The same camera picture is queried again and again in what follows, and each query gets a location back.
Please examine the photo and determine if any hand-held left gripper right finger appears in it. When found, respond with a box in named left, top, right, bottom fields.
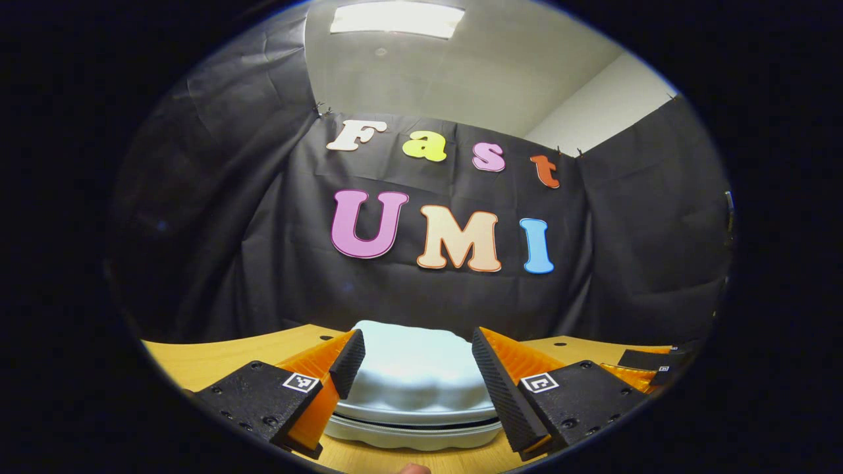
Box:
left=472, top=327, right=653, bottom=461

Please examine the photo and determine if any ceiling light panel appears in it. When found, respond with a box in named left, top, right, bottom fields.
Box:
left=329, top=2, right=466, bottom=40

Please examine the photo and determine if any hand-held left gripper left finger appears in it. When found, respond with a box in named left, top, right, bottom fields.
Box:
left=196, top=327, right=367, bottom=460

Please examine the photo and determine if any light blue suitcase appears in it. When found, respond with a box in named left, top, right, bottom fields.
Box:
left=323, top=321, right=504, bottom=452

